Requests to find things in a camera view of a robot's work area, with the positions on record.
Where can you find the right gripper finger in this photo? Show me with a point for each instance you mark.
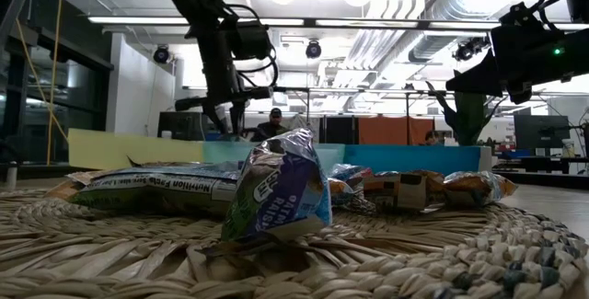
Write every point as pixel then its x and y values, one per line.
pixel 483 80
pixel 520 92

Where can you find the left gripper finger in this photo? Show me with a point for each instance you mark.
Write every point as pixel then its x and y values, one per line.
pixel 238 119
pixel 217 122

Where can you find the dark blue granola bar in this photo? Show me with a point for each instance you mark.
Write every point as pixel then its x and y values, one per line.
pixel 276 188

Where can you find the light blue granola bar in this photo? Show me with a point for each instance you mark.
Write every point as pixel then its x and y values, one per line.
pixel 152 191
pixel 345 172

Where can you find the light green plastic bin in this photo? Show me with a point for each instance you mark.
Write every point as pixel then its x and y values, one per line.
pixel 221 152

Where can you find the person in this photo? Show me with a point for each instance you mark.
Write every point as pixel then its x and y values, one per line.
pixel 432 138
pixel 272 126

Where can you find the black monitor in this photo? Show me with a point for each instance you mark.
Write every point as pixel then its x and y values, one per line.
pixel 181 126
pixel 540 131

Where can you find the green plant in white pot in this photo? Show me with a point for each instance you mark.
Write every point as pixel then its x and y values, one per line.
pixel 469 119

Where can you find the dark office desk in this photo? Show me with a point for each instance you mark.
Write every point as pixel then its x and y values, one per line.
pixel 529 165

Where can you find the yellow plastic bin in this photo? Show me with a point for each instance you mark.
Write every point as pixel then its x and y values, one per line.
pixel 129 149

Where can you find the black partition panel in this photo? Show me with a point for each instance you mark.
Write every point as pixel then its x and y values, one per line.
pixel 338 129

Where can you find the blue plastic bin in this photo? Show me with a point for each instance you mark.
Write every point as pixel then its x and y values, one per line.
pixel 414 158

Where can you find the orange partition panel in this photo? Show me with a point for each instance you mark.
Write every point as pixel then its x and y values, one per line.
pixel 391 129

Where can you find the long ceiling light bar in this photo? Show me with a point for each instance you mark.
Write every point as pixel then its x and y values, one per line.
pixel 359 23

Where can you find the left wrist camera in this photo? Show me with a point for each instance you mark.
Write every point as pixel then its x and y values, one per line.
pixel 250 40

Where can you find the silver ventilation duct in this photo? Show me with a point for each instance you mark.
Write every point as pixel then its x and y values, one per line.
pixel 432 46

